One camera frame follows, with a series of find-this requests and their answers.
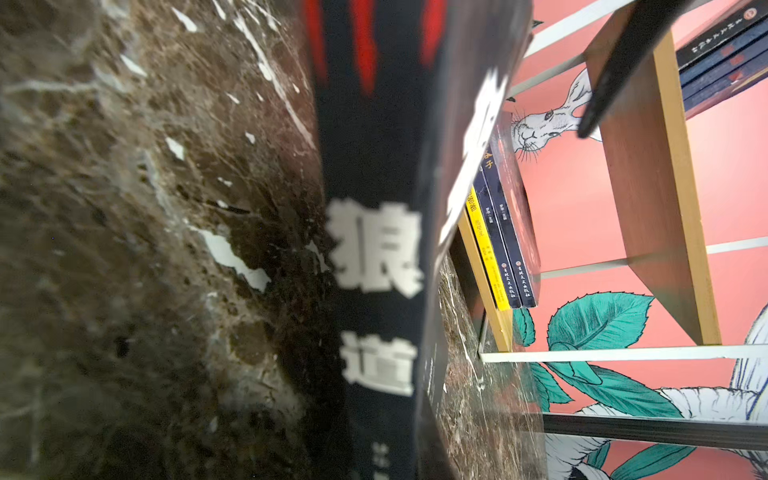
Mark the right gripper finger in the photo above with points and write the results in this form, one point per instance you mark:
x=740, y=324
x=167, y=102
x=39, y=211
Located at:
x=644, y=29

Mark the dark brown book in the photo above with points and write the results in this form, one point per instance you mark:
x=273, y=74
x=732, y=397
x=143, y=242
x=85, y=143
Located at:
x=720, y=30

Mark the dark wolf cover book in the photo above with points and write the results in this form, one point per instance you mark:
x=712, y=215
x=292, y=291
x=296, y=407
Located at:
x=406, y=95

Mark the white metal wooden shelf rack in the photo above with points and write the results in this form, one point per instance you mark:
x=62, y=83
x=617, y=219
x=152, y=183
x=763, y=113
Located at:
x=652, y=177

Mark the yellow cover book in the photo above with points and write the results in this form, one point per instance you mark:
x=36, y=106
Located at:
x=487, y=253

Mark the black frame post right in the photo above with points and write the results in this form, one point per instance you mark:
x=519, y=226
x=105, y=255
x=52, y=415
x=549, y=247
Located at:
x=733, y=436

